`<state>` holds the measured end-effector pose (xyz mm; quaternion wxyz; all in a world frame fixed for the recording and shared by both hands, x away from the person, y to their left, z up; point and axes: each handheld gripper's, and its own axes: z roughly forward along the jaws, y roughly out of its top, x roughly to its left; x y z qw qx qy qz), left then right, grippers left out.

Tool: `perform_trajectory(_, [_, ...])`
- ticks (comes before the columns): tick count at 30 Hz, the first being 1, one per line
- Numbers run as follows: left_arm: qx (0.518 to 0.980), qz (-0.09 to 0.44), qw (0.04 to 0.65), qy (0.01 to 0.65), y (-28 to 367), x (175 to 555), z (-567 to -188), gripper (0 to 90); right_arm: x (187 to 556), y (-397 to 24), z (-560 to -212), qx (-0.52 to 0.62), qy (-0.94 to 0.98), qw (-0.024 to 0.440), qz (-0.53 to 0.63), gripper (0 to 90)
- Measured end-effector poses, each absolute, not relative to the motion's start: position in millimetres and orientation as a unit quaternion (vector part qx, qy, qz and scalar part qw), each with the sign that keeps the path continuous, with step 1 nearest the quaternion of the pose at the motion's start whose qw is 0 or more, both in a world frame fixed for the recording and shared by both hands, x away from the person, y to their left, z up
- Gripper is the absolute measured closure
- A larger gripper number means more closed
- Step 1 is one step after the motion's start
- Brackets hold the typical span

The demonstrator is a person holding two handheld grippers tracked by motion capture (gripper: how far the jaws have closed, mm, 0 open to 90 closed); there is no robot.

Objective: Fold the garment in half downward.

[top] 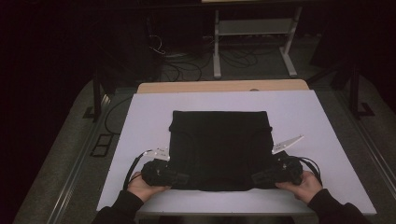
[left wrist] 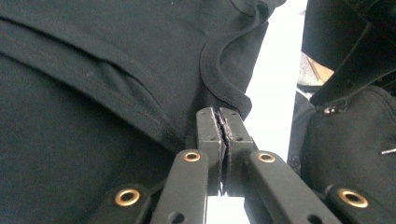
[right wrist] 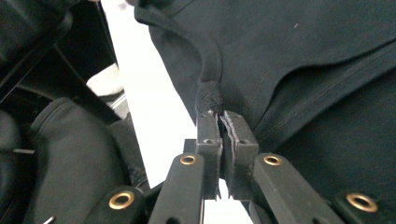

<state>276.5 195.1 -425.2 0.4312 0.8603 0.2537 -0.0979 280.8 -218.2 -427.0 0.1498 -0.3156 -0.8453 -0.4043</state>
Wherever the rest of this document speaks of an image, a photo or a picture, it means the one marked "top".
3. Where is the white table mat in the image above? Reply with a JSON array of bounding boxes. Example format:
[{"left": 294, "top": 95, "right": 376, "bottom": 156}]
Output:
[{"left": 96, "top": 90, "right": 377, "bottom": 216}]

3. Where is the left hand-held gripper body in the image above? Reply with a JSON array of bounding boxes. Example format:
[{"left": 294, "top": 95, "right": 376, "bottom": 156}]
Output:
[{"left": 141, "top": 147, "right": 176, "bottom": 188}]

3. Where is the thin white cable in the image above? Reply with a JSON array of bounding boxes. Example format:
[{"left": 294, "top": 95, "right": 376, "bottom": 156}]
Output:
[{"left": 148, "top": 34, "right": 166, "bottom": 56}]

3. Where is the tangle of black floor cables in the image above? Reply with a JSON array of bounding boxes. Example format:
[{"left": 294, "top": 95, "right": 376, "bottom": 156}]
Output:
[{"left": 162, "top": 46, "right": 260, "bottom": 82}]

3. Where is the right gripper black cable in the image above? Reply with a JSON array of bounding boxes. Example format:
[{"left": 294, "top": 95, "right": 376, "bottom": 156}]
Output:
[{"left": 295, "top": 156, "right": 323, "bottom": 185}]

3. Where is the white metal frame desk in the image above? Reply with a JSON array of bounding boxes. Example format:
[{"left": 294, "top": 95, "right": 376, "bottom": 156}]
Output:
[{"left": 201, "top": 0, "right": 304, "bottom": 79}]

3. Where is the person's right hand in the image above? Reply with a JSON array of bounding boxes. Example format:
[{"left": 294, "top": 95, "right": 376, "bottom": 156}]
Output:
[{"left": 275, "top": 171, "right": 324, "bottom": 204}]

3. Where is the black metal stand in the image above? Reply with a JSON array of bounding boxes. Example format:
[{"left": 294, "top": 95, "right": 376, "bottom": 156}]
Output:
[
  {"left": 83, "top": 62, "right": 110, "bottom": 120},
  {"left": 307, "top": 59, "right": 376, "bottom": 119}
]

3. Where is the black floor socket plate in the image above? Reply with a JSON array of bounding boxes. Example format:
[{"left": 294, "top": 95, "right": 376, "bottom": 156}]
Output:
[{"left": 90, "top": 133, "right": 114, "bottom": 158}]

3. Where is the person's left hand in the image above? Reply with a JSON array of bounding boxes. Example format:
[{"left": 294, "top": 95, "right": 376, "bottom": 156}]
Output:
[{"left": 127, "top": 172, "right": 172, "bottom": 203}]

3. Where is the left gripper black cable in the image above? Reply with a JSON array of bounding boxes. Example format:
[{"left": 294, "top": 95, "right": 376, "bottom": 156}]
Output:
[{"left": 123, "top": 150, "right": 151, "bottom": 190}]

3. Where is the black tank top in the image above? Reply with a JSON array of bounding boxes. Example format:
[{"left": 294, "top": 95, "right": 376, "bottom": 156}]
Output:
[{"left": 168, "top": 110, "right": 275, "bottom": 192}]

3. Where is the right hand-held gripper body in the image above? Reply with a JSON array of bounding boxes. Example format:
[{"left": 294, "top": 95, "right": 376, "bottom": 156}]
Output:
[{"left": 271, "top": 134, "right": 304, "bottom": 185}]

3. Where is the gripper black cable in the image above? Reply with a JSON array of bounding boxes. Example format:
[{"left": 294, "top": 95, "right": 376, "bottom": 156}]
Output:
[
  {"left": 295, "top": 156, "right": 323, "bottom": 185},
  {"left": 123, "top": 150, "right": 151, "bottom": 190}
]

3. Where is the black floor cable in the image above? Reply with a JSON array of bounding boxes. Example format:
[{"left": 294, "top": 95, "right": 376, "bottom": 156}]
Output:
[{"left": 104, "top": 96, "right": 134, "bottom": 135}]

